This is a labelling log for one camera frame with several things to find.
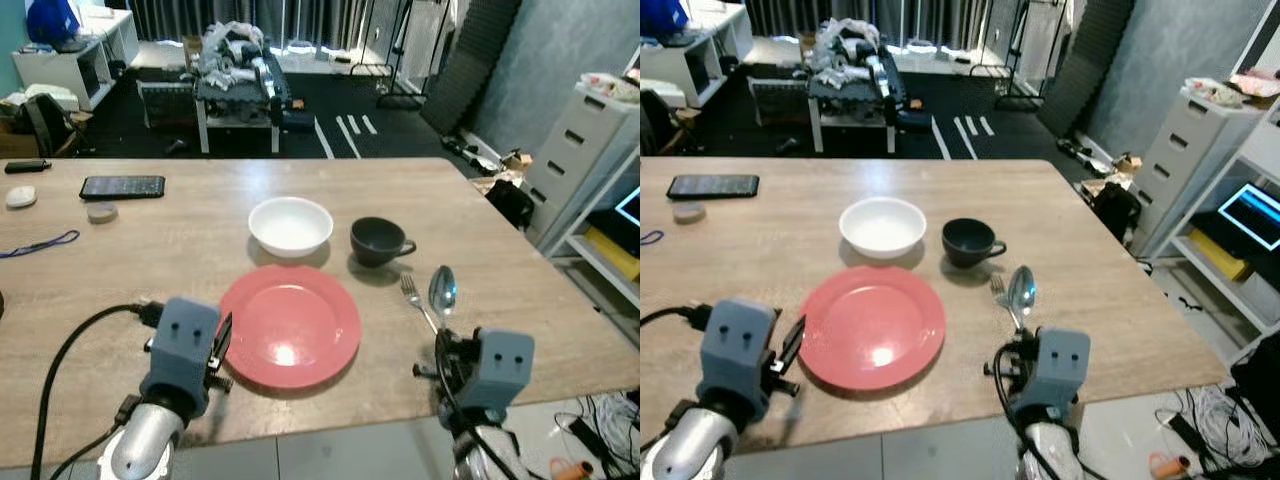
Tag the orange cylindrical object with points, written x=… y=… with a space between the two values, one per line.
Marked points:
x=570 y=468
x=1166 y=465

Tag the cart piled with clothes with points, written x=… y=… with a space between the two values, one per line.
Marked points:
x=855 y=85
x=240 y=85

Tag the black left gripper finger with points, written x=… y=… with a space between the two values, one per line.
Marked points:
x=223 y=335
x=793 y=338

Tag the dark backpack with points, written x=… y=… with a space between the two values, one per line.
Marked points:
x=655 y=120
x=45 y=125

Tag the large black object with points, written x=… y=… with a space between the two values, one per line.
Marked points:
x=1258 y=372

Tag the black remote control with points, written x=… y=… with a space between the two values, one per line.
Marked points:
x=27 y=166

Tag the black smartphone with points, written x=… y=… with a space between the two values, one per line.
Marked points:
x=122 y=187
x=712 y=186

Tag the white metal shelf rack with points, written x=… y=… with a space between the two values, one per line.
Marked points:
x=600 y=275
x=1215 y=290

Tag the blue cloth bundle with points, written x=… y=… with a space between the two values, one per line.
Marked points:
x=50 y=20
x=662 y=15

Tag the small cardboard box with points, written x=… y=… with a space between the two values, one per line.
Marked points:
x=518 y=160
x=1128 y=162

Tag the black clothes rack stand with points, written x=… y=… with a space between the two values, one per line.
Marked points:
x=398 y=60
x=1018 y=60

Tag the dark acoustic foam panel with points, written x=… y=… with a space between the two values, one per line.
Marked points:
x=1085 y=65
x=470 y=65

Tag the laptop with lit screen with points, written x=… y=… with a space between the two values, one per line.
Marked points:
x=1252 y=216
x=629 y=207

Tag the silver metal spoon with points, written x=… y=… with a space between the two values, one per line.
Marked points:
x=1021 y=290
x=443 y=289

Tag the white bowl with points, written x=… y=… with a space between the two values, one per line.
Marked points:
x=883 y=227
x=290 y=226

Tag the grey window curtain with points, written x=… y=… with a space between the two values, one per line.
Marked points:
x=250 y=18
x=870 y=18

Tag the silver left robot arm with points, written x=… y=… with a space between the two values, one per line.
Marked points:
x=690 y=445
x=140 y=445

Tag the small grey round case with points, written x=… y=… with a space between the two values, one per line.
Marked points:
x=688 y=211
x=101 y=211

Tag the white drawer cabinet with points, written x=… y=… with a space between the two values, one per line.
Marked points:
x=1190 y=165
x=580 y=160

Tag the clutter atop drawer cabinet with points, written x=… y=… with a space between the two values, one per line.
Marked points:
x=1235 y=88
x=608 y=88

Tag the black bag on floor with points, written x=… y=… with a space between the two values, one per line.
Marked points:
x=1115 y=210
x=510 y=205

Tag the small white oval case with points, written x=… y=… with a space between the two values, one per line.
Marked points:
x=20 y=196

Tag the red round plate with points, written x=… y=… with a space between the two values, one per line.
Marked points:
x=290 y=325
x=872 y=327

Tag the white low shelf unit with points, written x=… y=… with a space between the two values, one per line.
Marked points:
x=75 y=55
x=695 y=50

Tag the silver metal fork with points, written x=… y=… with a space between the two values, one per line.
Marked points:
x=410 y=291
x=999 y=290

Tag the yellow flat box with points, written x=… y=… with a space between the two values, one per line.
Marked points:
x=1215 y=255
x=612 y=252

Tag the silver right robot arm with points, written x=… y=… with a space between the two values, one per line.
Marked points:
x=1048 y=452
x=482 y=452

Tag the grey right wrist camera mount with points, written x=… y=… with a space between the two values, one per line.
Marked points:
x=502 y=365
x=1060 y=365

